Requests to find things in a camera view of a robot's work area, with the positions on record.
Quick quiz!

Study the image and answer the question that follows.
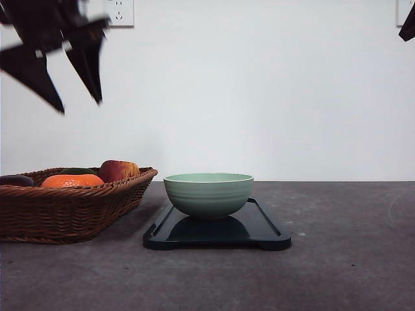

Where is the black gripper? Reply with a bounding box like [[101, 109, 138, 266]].
[[398, 2, 415, 41], [0, 0, 111, 115]]

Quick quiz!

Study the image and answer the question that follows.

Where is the green ceramic bowl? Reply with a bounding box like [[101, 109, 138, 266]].
[[163, 173, 254, 218]]

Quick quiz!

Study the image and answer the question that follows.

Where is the brown wicker basket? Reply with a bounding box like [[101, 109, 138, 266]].
[[0, 167, 158, 244]]

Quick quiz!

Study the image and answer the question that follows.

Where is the green fruit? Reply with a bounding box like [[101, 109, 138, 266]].
[[60, 168, 95, 175]]

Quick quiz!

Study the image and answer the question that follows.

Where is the orange tangerine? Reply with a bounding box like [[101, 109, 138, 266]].
[[41, 174, 105, 187]]

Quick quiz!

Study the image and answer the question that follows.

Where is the red yellow apple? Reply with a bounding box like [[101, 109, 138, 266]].
[[99, 160, 139, 183]]

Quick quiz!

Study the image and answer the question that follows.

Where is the dark purple fruit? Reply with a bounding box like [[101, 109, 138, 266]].
[[0, 175, 32, 187]]

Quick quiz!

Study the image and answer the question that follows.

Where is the dark rectangular tray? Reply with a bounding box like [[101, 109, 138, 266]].
[[143, 198, 291, 251]]

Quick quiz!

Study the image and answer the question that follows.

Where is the white wall socket right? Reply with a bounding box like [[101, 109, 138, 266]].
[[396, 0, 414, 27]]

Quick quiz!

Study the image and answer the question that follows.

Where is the white wall socket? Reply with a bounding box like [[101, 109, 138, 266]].
[[104, 0, 134, 27], [396, 0, 414, 27]]

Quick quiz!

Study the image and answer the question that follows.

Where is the white wall socket left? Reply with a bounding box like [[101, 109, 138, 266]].
[[104, 0, 134, 27]]

